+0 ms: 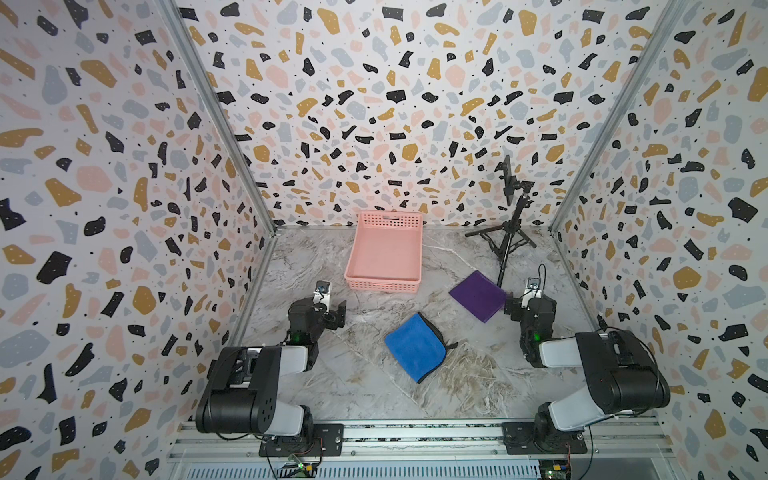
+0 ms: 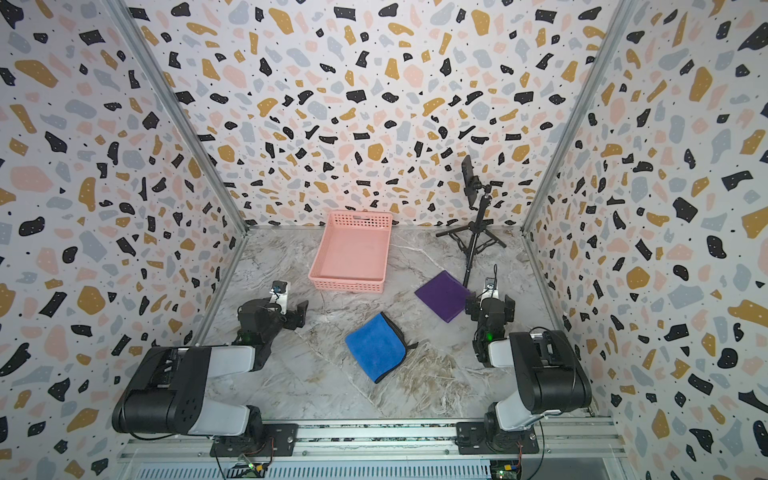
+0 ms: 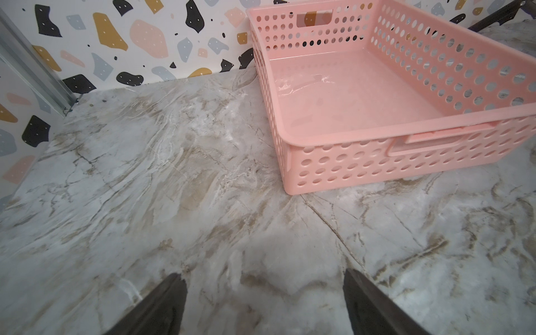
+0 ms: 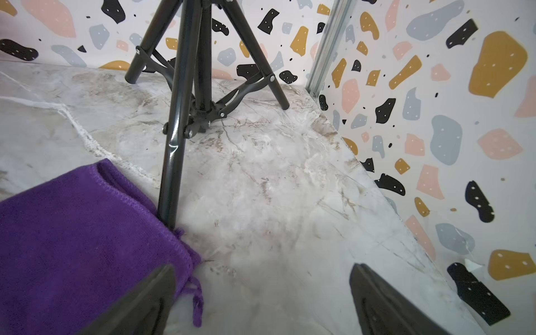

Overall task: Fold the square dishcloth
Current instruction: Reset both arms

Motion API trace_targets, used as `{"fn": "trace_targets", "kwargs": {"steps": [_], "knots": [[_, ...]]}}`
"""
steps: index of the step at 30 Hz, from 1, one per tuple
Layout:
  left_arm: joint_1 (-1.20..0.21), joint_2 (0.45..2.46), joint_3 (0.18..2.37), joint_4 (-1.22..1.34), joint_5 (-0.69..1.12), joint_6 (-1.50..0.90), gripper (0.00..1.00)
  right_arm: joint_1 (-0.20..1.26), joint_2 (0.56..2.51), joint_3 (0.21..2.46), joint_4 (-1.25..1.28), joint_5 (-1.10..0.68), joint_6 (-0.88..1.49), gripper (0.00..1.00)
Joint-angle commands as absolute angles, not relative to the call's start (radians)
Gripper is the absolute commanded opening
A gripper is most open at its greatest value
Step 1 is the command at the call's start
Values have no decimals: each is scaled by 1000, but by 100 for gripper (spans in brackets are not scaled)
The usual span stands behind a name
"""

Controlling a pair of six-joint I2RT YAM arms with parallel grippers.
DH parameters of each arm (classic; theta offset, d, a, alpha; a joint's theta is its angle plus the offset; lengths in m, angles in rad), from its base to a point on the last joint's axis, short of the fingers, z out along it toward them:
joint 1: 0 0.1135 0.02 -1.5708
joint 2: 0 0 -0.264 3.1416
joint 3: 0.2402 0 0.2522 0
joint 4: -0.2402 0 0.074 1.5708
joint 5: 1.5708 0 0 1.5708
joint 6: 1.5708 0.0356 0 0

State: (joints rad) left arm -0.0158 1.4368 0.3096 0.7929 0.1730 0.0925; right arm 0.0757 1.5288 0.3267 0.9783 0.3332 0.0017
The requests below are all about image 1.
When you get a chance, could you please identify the purple square dishcloth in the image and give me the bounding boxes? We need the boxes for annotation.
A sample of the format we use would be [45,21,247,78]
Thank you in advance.
[449,271,507,323]

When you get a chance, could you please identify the aluminium mounting rail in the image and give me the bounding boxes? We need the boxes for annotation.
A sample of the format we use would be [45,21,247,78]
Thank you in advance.
[168,417,686,479]

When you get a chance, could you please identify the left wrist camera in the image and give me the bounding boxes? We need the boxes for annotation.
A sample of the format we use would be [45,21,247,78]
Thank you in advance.
[313,280,332,308]

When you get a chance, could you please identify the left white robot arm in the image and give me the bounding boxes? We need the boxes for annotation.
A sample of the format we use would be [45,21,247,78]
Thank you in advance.
[194,298,347,441]

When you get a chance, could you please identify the pink plastic basket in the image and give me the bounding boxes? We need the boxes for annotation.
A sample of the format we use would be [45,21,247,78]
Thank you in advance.
[344,210,423,294]

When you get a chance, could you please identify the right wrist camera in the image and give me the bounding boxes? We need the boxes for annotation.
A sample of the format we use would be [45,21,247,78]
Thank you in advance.
[520,277,543,309]

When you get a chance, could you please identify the green circuit board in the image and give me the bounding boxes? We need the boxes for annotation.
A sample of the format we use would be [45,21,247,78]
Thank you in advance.
[539,460,572,480]
[280,460,317,479]

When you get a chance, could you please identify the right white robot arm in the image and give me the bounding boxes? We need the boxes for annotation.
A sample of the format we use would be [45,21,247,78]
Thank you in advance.
[505,293,671,434]

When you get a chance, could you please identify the left green circuit board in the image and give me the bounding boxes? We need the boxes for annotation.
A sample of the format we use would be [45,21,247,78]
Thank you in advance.
[280,460,317,479]

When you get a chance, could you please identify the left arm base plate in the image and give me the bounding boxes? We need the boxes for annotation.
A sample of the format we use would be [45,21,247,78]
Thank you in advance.
[259,423,344,458]

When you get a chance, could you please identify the black tripod with phone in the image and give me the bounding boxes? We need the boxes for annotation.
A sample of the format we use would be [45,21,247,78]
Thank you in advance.
[465,155,537,288]

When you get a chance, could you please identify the grey and blue dishcloth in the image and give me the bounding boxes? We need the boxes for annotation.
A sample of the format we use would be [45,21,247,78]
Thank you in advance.
[385,312,458,384]

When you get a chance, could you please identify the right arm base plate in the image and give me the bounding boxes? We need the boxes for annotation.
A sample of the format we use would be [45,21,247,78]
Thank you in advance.
[501,422,588,455]

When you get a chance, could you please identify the right green circuit board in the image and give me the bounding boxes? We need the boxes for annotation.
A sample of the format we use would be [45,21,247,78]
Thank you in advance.
[539,460,572,480]

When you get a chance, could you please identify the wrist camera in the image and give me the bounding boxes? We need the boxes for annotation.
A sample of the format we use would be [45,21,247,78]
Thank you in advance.
[520,277,543,309]
[313,280,332,308]

